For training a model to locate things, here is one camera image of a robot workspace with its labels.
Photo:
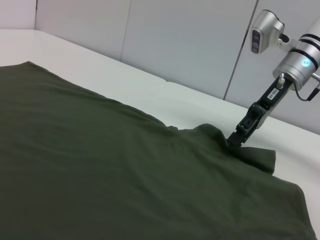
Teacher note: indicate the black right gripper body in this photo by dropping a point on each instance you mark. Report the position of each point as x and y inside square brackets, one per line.
[265, 107]

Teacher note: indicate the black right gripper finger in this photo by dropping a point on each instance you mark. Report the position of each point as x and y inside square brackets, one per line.
[241, 140]
[233, 137]

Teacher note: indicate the dark green t-shirt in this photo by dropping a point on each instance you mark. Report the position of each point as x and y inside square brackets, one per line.
[112, 162]

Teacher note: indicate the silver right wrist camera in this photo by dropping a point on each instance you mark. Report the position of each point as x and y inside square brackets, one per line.
[265, 30]

